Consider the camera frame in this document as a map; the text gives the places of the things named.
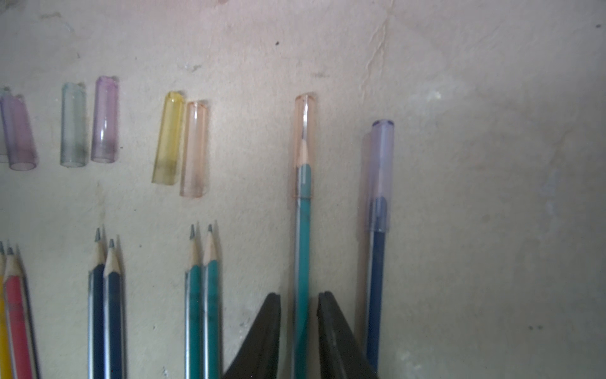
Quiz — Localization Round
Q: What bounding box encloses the green pencil orange cap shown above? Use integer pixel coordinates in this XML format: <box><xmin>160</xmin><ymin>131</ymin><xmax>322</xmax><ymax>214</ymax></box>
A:
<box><xmin>291</xmin><ymin>94</ymin><xmax>316</xmax><ymax>379</ymax></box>
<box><xmin>203</xmin><ymin>224</ymin><xmax>221</xmax><ymax>378</ymax></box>

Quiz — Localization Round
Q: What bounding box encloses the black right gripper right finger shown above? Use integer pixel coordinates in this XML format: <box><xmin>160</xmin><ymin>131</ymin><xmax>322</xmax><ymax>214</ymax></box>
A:
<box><xmin>317</xmin><ymin>292</ymin><xmax>378</xmax><ymax>379</ymax></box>

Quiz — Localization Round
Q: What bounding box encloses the clear greenish pencil cap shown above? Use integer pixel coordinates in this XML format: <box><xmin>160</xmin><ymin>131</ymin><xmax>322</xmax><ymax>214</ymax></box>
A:
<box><xmin>60</xmin><ymin>82</ymin><xmax>87</xmax><ymax>168</ymax></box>

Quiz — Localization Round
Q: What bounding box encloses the green pencil yellow cap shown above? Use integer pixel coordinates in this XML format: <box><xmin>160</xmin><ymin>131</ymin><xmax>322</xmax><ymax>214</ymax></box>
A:
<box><xmin>185</xmin><ymin>224</ymin><xmax>202</xmax><ymax>379</ymax></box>

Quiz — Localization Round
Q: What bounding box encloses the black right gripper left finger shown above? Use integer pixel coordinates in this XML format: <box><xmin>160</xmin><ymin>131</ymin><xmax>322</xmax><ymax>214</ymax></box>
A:
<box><xmin>223</xmin><ymin>293</ymin><xmax>281</xmax><ymax>379</ymax></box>

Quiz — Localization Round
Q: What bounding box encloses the blue pencil violet cap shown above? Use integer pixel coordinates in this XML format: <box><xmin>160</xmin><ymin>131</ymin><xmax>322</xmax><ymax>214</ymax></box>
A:
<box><xmin>103</xmin><ymin>239</ymin><xmax>126</xmax><ymax>379</ymax></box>

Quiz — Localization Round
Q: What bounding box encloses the yellow striped pencil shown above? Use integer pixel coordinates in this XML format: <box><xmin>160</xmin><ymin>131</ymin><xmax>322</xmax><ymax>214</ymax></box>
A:
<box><xmin>0</xmin><ymin>243</ymin><xmax>13</xmax><ymax>379</ymax></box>

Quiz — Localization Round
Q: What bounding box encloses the red pencil purple cap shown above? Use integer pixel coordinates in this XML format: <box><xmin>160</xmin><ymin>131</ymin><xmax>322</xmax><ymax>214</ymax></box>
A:
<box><xmin>3</xmin><ymin>247</ymin><xmax>39</xmax><ymax>379</ymax></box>

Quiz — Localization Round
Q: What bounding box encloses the pink purple pencil cap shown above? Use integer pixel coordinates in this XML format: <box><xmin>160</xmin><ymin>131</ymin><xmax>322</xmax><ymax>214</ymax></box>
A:
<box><xmin>3</xmin><ymin>94</ymin><xmax>38</xmax><ymax>171</ymax></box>

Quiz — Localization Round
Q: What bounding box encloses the yellow clear pencil cap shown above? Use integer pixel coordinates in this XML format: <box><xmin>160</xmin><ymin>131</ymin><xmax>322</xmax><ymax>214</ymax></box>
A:
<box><xmin>151</xmin><ymin>91</ymin><xmax>185</xmax><ymax>186</ymax></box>

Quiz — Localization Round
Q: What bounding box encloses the violet clear pencil cap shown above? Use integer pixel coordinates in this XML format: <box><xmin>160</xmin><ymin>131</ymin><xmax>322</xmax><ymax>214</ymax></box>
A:
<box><xmin>91</xmin><ymin>76</ymin><xmax>118</xmax><ymax>164</ymax></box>

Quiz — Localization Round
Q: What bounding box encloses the peach clear pencil cap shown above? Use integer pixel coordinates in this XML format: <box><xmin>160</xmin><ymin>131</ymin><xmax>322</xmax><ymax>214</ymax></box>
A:
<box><xmin>180</xmin><ymin>101</ymin><xmax>208</xmax><ymax>198</ymax></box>

